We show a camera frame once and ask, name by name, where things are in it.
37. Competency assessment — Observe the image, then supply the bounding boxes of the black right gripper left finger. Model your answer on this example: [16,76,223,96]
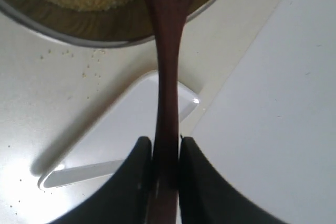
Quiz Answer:
[53,137,152,223]

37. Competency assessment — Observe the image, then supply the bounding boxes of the dark red wooden spoon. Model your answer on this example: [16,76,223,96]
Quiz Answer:
[145,0,193,223]

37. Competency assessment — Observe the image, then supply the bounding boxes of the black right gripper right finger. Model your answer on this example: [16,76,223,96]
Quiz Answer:
[179,137,282,224]

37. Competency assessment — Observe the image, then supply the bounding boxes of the steel bowl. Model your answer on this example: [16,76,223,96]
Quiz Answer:
[1,0,216,48]

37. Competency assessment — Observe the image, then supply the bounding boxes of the white square plastic tray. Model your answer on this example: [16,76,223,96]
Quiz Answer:
[38,69,200,190]

